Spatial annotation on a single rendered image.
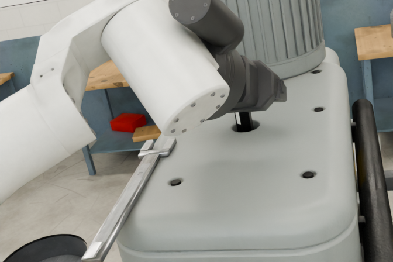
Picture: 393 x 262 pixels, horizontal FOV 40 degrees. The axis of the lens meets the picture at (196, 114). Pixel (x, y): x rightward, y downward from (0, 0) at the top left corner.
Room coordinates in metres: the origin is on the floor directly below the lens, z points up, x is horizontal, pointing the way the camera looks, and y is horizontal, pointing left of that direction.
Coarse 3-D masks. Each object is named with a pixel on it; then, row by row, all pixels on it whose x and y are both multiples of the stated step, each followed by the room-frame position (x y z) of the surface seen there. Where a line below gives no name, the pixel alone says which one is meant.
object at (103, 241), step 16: (144, 144) 0.64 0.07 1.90; (144, 160) 0.59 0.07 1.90; (144, 176) 0.55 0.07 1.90; (128, 192) 0.52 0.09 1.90; (112, 208) 0.49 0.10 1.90; (128, 208) 0.49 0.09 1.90; (112, 224) 0.46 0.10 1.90; (96, 240) 0.44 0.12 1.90; (112, 240) 0.44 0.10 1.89; (96, 256) 0.41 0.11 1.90
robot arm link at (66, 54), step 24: (96, 0) 0.45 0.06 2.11; (120, 0) 0.44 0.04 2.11; (72, 24) 0.43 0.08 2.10; (96, 24) 0.43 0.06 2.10; (48, 48) 0.42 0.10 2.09; (72, 48) 0.42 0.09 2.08; (96, 48) 0.45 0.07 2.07; (48, 72) 0.41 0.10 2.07; (72, 72) 0.44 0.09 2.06; (48, 96) 0.39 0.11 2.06; (72, 96) 0.45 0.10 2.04; (48, 120) 0.38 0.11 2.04; (72, 120) 0.39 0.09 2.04; (72, 144) 0.39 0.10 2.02
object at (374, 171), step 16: (352, 112) 0.83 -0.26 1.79; (368, 112) 0.79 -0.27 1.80; (352, 128) 0.76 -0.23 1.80; (368, 128) 0.74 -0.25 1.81; (368, 144) 0.68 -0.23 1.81; (368, 160) 0.64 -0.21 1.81; (368, 176) 0.60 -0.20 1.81; (384, 176) 0.61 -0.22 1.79; (368, 192) 0.57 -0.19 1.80; (384, 192) 0.57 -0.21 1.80; (368, 208) 0.53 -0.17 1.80; (384, 208) 0.53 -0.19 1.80; (368, 224) 0.51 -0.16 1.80; (384, 224) 0.50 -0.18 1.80; (368, 240) 0.48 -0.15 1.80; (384, 240) 0.47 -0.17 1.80; (368, 256) 0.46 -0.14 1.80; (384, 256) 0.44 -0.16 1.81
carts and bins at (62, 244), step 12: (36, 240) 2.59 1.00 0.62; (48, 240) 2.60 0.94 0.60; (60, 240) 2.59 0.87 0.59; (72, 240) 2.56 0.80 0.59; (84, 240) 2.48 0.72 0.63; (24, 252) 2.54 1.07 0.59; (36, 252) 2.57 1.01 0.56; (48, 252) 2.59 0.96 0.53; (60, 252) 2.59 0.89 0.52; (72, 252) 2.57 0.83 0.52; (84, 252) 2.50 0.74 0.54
